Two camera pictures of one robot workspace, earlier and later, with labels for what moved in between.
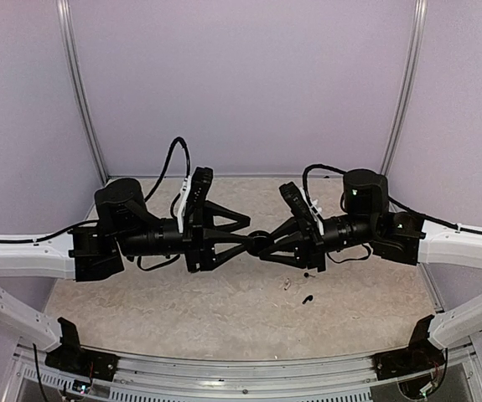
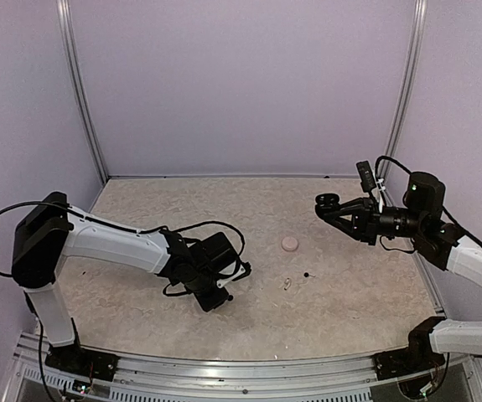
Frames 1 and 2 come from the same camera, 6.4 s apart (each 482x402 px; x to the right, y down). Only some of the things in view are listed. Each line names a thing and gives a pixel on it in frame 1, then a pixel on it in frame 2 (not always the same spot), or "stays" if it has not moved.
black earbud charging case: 260,239 -> 326,203
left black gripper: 199,247 -> 209,305
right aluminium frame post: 420,23 stays
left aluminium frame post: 65,23 stays
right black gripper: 308,246 -> 366,224
